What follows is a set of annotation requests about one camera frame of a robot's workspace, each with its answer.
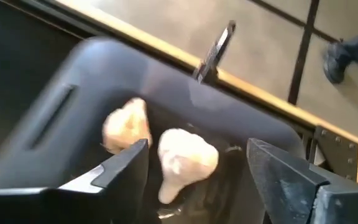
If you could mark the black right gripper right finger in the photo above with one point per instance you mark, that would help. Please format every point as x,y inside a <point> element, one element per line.
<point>306,202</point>

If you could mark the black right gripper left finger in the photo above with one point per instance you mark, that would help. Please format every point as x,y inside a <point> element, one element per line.
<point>73,208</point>

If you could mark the white toy garlic bulb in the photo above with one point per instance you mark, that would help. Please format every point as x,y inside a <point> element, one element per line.
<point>185,155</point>
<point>126,124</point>

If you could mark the person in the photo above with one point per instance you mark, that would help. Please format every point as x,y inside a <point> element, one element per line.
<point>334,62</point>

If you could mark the grey plastic basket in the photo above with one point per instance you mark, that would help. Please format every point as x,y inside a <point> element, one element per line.
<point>166,93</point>

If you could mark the black table clamp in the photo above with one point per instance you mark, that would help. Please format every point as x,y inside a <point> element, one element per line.
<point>216,49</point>

